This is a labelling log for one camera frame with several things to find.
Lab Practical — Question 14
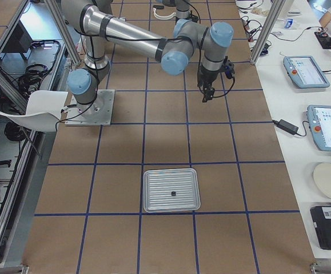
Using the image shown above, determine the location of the white plastic chair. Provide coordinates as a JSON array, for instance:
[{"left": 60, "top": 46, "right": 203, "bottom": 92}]
[{"left": 0, "top": 90, "right": 68, "bottom": 132}]

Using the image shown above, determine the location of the white curved plastic bracket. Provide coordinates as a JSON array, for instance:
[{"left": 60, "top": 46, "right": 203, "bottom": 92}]
[{"left": 153, "top": 8, "right": 176, "bottom": 21}]

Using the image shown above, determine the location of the black power adapter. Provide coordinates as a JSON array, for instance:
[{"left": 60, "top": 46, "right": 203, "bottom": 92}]
[{"left": 273, "top": 119, "right": 298, "bottom": 135}]

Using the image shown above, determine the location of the blue teach pendant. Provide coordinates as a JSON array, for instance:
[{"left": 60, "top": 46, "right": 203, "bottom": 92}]
[
  {"left": 283, "top": 55, "right": 330, "bottom": 89},
  {"left": 306, "top": 105, "right": 331, "bottom": 151}
]

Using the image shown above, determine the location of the aluminium frame post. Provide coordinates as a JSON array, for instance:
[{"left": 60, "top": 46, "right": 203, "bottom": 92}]
[{"left": 250, "top": 0, "right": 285, "bottom": 65}]

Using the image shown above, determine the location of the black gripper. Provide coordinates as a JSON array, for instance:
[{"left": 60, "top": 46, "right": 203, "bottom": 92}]
[{"left": 197, "top": 64, "right": 222, "bottom": 103}]

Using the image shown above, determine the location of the near blue teach pendant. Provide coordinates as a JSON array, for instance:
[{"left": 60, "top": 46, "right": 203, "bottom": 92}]
[{"left": 306, "top": 105, "right": 331, "bottom": 151}]

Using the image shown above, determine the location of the silver ribbed metal tray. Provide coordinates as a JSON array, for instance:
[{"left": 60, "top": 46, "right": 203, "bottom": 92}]
[{"left": 143, "top": 168, "right": 201, "bottom": 213}]

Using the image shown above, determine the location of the plastic water bottle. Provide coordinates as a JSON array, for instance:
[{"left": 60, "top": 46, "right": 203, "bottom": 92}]
[{"left": 282, "top": 18, "right": 300, "bottom": 30}]

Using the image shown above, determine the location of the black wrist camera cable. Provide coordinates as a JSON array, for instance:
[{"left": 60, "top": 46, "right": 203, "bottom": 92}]
[{"left": 198, "top": 57, "right": 237, "bottom": 98}]

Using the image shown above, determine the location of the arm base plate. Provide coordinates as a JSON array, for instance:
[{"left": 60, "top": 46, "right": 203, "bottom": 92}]
[{"left": 65, "top": 90, "right": 115, "bottom": 126}]

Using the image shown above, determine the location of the far blue teach pendant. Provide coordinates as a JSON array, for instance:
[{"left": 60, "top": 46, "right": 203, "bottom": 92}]
[{"left": 283, "top": 55, "right": 330, "bottom": 89}]

